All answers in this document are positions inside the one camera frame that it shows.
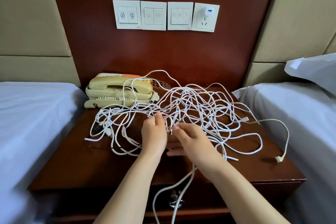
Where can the left bed white sheet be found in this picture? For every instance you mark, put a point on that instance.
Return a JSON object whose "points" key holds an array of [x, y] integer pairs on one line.
{"points": [[31, 137]]}

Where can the person's left hand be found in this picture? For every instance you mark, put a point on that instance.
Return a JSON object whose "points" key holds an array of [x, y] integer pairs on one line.
{"points": [[154, 137]]}

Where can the person's left forearm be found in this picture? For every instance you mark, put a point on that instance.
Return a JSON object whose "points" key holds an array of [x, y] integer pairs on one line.
{"points": [[131, 192]]}

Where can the person's right forearm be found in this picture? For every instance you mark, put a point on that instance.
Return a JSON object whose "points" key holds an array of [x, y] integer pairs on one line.
{"points": [[241, 195]]}

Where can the white pillow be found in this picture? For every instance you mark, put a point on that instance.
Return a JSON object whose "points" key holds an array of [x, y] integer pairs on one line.
{"points": [[315, 71]]}

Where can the white plug-in charger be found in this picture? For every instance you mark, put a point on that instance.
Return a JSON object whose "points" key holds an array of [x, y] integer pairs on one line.
{"points": [[208, 11]]}

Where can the bed white sheet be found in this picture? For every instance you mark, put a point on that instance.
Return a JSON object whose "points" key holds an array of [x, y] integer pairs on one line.
{"points": [[31, 137], [309, 137]]}

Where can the right bed white sheet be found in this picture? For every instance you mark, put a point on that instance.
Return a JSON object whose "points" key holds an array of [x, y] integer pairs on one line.
{"points": [[309, 137]]}

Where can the white double rocker wall switch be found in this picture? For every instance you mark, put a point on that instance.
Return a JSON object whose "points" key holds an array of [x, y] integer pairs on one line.
{"points": [[153, 16]]}

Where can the dark wooden drawer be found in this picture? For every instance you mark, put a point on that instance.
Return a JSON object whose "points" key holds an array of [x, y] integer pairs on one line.
{"points": [[78, 200]]}

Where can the wooden nightstand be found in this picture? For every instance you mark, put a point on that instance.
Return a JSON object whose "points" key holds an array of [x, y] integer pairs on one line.
{"points": [[68, 163]]}

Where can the white two-button wall switch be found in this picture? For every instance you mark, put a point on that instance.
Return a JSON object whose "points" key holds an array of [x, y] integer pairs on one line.
{"points": [[126, 15]]}

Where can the dark wooden wall panel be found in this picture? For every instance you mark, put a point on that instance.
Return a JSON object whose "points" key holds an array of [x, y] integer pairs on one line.
{"points": [[157, 53]]}

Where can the person's right hand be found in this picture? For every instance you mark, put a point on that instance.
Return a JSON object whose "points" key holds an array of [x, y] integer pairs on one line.
{"points": [[197, 145]]}

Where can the beige padded headboard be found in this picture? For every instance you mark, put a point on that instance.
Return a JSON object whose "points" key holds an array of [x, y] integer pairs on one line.
{"points": [[299, 16], [31, 21]]}

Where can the white triple rocker wall switch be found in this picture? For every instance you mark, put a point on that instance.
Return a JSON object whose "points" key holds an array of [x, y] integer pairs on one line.
{"points": [[180, 16]]}

